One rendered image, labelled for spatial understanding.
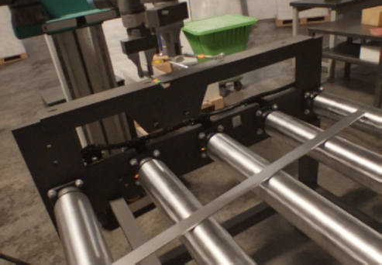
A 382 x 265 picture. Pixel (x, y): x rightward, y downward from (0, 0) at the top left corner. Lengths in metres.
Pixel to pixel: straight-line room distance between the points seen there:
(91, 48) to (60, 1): 0.34
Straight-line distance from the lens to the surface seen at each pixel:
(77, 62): 2.21
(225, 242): 0.84
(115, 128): 2.40
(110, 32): 4.44
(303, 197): 0.96
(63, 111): 1.11
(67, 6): 2.09
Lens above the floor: 1.53
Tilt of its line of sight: 27 degrees down
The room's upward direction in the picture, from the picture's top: 8 degrees counter-clockwise
